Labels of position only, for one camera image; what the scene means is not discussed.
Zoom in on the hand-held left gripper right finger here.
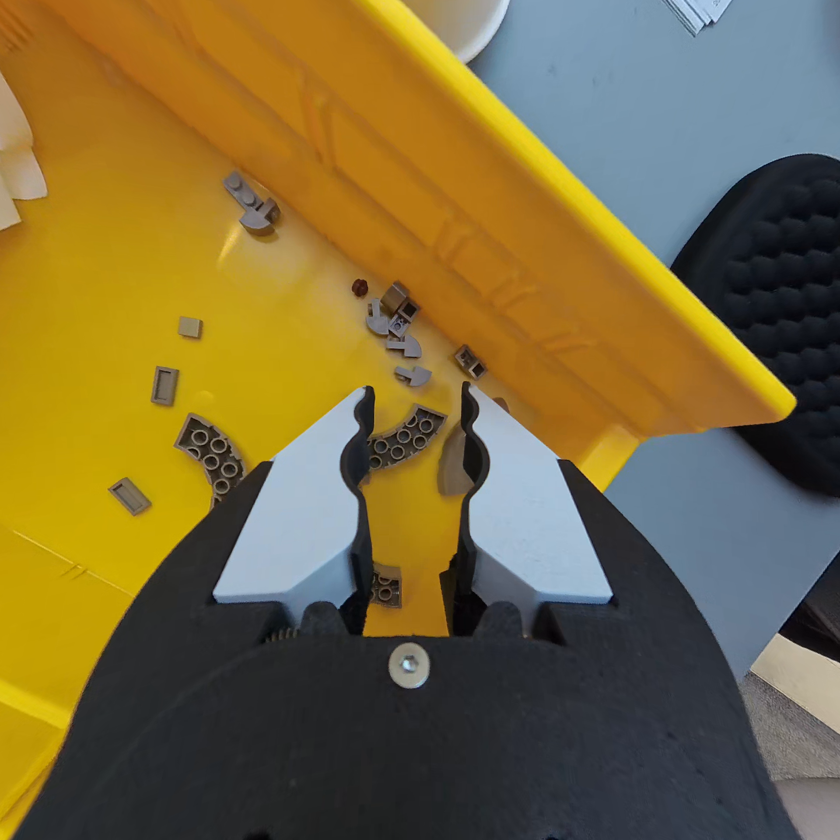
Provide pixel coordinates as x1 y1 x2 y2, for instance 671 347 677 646
440 381 614 624

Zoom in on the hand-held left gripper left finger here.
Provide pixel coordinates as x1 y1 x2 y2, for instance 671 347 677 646
212 386 376 631

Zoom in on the smooth dark tan curved slope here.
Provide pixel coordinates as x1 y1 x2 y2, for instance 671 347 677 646
437 423 476 496

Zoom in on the yellow plastic bin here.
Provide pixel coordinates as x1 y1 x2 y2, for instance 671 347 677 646
0 0 797 840

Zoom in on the dark tan studded lego brick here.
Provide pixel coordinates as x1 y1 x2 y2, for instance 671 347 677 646
371 563 403 609

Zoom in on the grey two-stud lego plate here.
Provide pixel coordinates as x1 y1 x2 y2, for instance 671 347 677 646
222 171 263 211

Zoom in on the dark tan curved arch brick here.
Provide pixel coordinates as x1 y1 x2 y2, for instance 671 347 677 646
364 405 448 470
174 412 247 506

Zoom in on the dark chair part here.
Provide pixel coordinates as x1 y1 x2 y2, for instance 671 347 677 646
781 577 840 660

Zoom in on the black padded wrist rest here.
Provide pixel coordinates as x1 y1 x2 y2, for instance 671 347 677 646
671 154 840 496

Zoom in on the white paper cup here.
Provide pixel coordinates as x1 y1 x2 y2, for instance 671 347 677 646
400 0 511 64

